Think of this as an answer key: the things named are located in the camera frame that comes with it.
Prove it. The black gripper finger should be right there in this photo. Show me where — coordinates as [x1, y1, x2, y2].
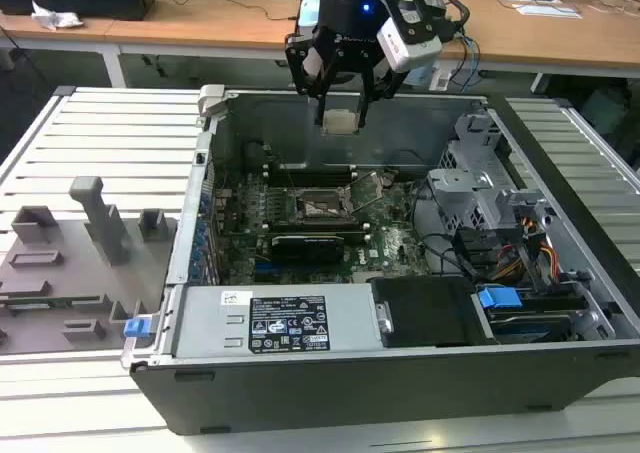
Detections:
[285, 33, 335, 127]
[357, 65, 407, 130]

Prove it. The silver square CPU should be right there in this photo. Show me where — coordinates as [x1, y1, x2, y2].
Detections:
[322, 107, 361, 135]

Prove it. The metal socket cover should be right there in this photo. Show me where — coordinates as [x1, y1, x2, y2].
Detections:
[342, 170, 397, 215]

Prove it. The black RAM slot bank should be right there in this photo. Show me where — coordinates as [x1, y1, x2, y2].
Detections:
[259, 221, 374, 244]
[262, 165, 359, 187]

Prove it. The CPU socket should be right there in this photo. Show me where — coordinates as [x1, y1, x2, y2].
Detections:
[292, 187, 359, 227]

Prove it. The wooden office desk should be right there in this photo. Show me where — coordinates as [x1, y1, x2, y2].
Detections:
[0, 0, 640, 92]

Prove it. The metal drive cage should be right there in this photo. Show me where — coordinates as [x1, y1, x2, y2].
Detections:
[427, 112, 556, 234]

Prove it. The green motherboard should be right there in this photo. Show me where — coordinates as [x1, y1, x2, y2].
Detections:
[212, 167, 441, 287]

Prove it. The black graphics card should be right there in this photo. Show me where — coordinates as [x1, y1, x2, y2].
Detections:
[269, 233, 346, 267]

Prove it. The black plastic shroud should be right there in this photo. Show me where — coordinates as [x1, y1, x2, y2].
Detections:
[370, 275, 499, 349]

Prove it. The blue disk carrier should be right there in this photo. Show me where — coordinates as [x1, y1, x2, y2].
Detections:
[477, 285, 576, 344]

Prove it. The crumpled white paper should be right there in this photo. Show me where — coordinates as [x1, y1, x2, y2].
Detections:
[30, 0, 85, 32]

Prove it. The grey power supply unit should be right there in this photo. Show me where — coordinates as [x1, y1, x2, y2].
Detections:
[172, 282, 396, 359]

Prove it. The black open PC case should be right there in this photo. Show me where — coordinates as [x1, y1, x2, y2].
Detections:
[122, 83, 640, 437]

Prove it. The grey parts rack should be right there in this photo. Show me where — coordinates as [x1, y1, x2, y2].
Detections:
[0, 175, 179, 357]

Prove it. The blue case latch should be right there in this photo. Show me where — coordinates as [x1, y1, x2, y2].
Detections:
[122, 315, 151, 339]

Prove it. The green RAM stick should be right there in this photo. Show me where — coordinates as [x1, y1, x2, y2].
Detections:
[0, 295, 101, 309]

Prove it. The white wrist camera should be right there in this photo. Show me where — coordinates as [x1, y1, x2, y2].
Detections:
[375, 0, 444, 73]

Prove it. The grey case release handle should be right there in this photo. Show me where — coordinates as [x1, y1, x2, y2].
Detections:
[197, 83, 229, 119]

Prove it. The blue cable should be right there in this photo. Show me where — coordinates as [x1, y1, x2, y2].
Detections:
[449, 22, 484, 92]

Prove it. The black internal cable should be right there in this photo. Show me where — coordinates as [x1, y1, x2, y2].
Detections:
[409, 177, 481, 279]

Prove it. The yellow red wire bundle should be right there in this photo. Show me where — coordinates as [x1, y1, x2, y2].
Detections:
[492, 212, 559, 282]

